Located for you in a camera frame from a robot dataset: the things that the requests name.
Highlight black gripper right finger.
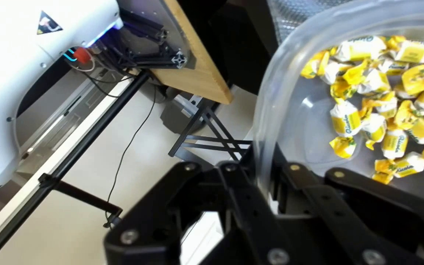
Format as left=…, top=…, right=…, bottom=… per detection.
left=283, top=163, right=424, bottom=265

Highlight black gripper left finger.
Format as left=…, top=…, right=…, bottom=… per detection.
left=103, top=164, right=321, bottom=265

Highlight yellow sweets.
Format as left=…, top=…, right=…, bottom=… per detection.
left=300, top=36, right=424, bottom=185

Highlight clear plastic sweets bowl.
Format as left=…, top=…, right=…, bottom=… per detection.
left=253, top=0, right=424, bottom=199

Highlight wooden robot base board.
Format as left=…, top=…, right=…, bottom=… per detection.
left=118, top=0, right=234, bottom=107

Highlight black cable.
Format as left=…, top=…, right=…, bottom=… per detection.
left=102, top=87, right=159, bottom=230

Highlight black floor rail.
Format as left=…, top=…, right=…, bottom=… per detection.
left=0, top=70, right=153, bottom=251

